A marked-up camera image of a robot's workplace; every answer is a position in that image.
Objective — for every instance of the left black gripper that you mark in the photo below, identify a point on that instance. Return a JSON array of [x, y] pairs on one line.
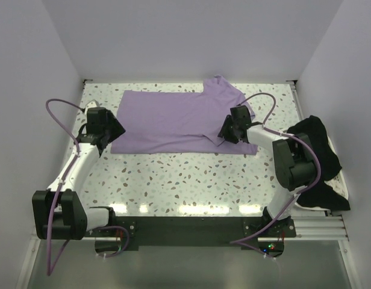
[[117, 129]]

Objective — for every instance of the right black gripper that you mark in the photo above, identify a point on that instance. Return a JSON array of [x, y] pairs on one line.
[[224, 132]]

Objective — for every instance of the purple t shirt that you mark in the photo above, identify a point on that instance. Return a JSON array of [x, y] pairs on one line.
[[163, 122]]

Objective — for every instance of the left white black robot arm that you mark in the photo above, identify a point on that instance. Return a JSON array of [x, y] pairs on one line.
[[58, 211]]

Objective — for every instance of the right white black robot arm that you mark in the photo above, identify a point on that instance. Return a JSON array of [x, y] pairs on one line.
[[296, 165]]

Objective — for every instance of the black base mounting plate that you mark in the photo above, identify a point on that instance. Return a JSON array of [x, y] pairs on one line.
[[189, 231]]

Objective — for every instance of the black t shirt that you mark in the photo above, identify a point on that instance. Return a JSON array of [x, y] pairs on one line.
[[310, 124]]

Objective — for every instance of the white laundry basket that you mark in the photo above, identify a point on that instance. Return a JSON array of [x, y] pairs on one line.
[[329, 194]]

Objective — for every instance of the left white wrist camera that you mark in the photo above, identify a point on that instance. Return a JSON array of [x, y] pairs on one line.
[[92, 104]]

